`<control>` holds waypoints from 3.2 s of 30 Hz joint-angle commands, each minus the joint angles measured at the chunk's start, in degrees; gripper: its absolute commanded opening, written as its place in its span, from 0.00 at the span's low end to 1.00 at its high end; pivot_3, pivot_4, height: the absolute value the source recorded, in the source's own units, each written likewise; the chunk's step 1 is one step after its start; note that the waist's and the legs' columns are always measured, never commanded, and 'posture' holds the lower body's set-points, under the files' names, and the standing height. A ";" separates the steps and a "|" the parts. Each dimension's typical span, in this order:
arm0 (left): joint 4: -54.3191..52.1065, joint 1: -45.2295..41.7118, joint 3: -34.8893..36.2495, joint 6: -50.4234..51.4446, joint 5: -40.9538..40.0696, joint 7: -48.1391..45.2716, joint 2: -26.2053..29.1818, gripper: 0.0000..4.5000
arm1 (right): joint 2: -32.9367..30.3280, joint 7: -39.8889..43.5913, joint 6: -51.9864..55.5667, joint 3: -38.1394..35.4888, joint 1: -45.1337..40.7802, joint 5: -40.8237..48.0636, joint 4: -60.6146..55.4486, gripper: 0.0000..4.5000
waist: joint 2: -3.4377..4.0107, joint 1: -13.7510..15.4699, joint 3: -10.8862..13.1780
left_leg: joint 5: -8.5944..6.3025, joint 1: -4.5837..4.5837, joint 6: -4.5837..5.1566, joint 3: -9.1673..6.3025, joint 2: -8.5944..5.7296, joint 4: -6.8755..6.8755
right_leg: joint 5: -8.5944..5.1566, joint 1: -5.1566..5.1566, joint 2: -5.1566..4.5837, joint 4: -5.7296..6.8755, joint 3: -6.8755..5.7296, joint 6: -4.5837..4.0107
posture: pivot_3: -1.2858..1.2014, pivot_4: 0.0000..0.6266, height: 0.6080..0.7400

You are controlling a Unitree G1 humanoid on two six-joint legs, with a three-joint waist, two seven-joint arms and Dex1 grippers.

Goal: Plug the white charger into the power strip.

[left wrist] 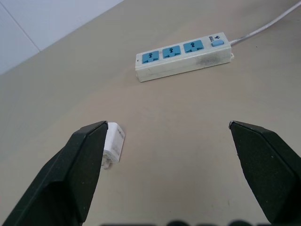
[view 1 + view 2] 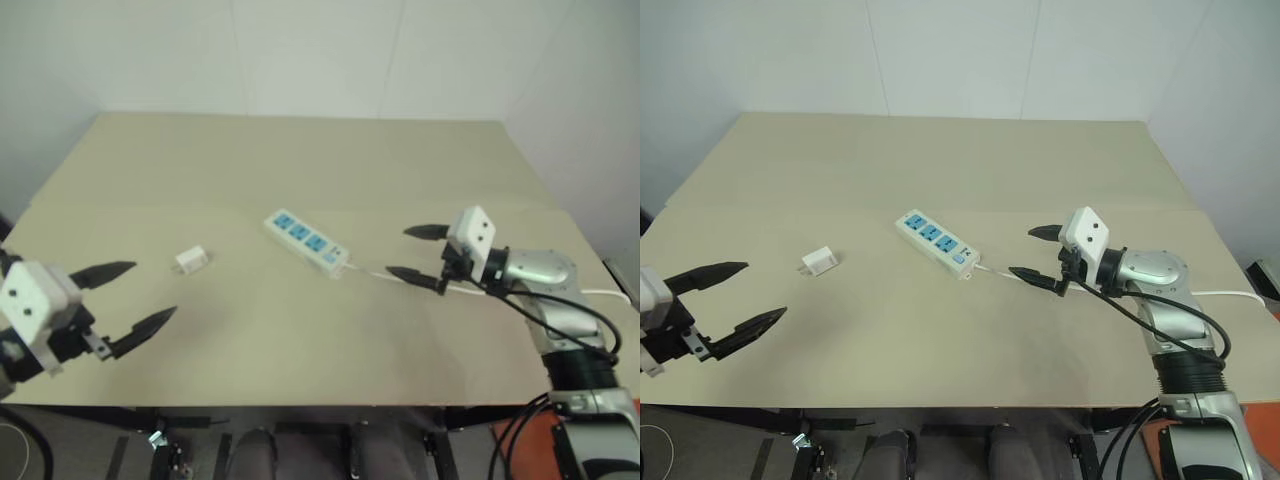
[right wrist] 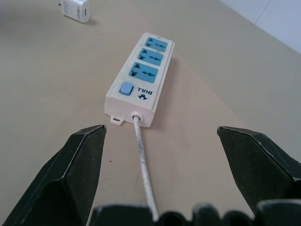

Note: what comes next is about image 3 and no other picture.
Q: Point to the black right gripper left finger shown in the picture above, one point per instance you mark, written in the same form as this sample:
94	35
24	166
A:
61	174

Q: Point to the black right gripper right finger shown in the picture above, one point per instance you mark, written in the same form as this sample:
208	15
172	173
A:
256	164

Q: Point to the white power strip blue sockets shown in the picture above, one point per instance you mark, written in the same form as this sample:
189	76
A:
140	77

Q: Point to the white USB charger plug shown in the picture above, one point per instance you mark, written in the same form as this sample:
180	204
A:
75	10

